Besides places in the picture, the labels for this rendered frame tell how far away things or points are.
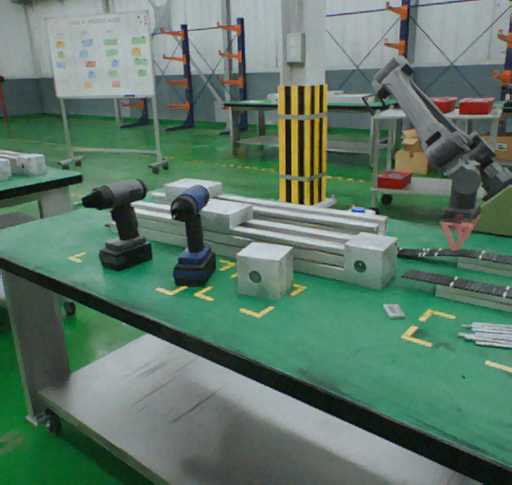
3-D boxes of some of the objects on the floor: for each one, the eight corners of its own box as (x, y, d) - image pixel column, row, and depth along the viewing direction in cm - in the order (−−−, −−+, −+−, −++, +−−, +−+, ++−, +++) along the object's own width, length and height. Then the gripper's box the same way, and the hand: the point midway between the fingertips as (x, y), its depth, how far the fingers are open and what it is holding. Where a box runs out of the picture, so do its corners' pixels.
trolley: (492, 212, 438) (507, 90, 407) (488, 230, 392) (505, 94, 360) (372, 202, 484) (377, 92, 452) (356, 217, 438) (360, 96, 406)
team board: (57, 171, 694) (32, 16, 633) (80, 164, 739) (59, 19, 677) (155, 175, 646) (138, 8, 584) (173, 168, 690) (159, 11, 629)
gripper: (474, 190, 113) (467, 255, 118) (485, 179, 123) (478, 240, 127) (442, 187, 117) (437, 250, 121) (455, 177, 126) (449, 236, 131)
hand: (458, 242), depth 124 cm, fingers open, 8 cm apart
